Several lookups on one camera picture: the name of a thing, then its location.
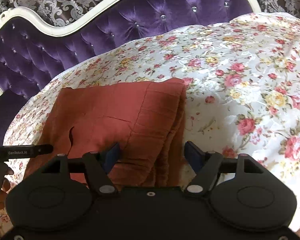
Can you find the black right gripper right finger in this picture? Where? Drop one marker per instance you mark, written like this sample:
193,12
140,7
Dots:
206,167

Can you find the floral quilted bedspread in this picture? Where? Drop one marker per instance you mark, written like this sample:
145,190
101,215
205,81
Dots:
242,100

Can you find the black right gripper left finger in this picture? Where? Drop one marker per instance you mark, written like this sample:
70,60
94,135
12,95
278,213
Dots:
97,167

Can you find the rust red pants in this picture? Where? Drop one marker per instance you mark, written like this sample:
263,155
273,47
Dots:
146,119

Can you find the purple tufted velvet headboard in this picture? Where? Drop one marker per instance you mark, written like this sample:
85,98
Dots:
33,52

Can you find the person's left hand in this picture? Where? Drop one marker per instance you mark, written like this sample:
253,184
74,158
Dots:
1,192

